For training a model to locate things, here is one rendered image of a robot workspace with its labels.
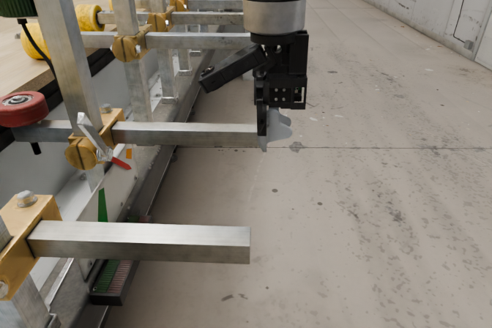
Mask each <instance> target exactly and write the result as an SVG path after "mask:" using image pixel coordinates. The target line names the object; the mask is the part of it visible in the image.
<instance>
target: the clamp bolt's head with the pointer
mask: <svg viewBox="0 0 492 328"><path fill-rule="evenodd" d="M112 157H113V158H112ZM111 158H112V160H111ZM97 159H98V160H99V161H102V159H101V156H100V151H99V150H98V149H97ZM108 159H109V160H111V162H112V163H115V164H117V165H119V166H121V167H123V168H125V169H127V170H130V169H131V167H130V165H128V164H126V163H125V162H123V161H121V160H119V159H117V158H116V157H114V156H113V150H112V149H111V148H109V150H108Z"/></svg>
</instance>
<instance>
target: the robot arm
mask: <svg viewBox="0 0 492 328"><path fill-rule="evenodd" d="M305 10H306V0H243V17H244V28H245V29H246V30H247V31H248V32H250V41H251V42H253V43H252V44H250V45H248V46H247V47H245V48H243V49H241V50H240V51H238V52H236V53H234V54H233V55H231V56H229V57H228V58H226V59H224V60H222V61H220V62H218V63H217V64H215V65H212V66H209V67H207V68H206V69H205V70H203V71H202V72H201V74H200V77H199V79H198V83H199V85H200V86H201V88H202V89H203V90H204V92H205V93H206V94H208V93H210V92H213V91H215V90H217V89H219V88H220V87H222V86H223V85H224V84H226V83H228V82H229V81H232V80H233V79H235V78H237V77H239V76H240V75H242V74H244V73H246V72H248V71H249V70H251V69H253V77H254V105H256V109H257V135H258V145H259V146H260V148H261V150H262V151H263V152H267V144H268V143H269V142H273V141H279V140H282V139H286V138H290V137H291V135H292V133H293V132H292V129H291V127H290V126H291V119H290V118H289V117H287V116H284V115H282V114H281V113H280V112H279V108H280V109H291V110H305V105H306V94H307V84H308V77H307V63H308V43H309V34H308V32H307V29H304V27H305ZM262 45H264V49H263V47H262ZM278 45H279V46H280V47H279V48H277V46H278ZM266 53H267V55H266ZM302 87H304V88H305V89H304V100H303V102H301V101H302ZM267 105H268V106H269V110H267Z"/></svg>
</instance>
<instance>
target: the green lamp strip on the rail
mask: <svg viewBox="0 0 492 328"><path fill-rule="evenodd" d="M139 217H140V216H130V218H129V220H128V221H127V223H137V222H138V219H139ZM119 262H120V260H115V259H109V261H108V263H107V265H106V267H105V270H104V272H103V274H102V276H101V278H100V280H99V282H98V284H97V288H96V290H94V292H100V293H106V291H107V290H108V287H109V285H110V283H111V280H112V278H113V276H114V273H115V271H116V269H117V267H118V265H119Z"/></svg>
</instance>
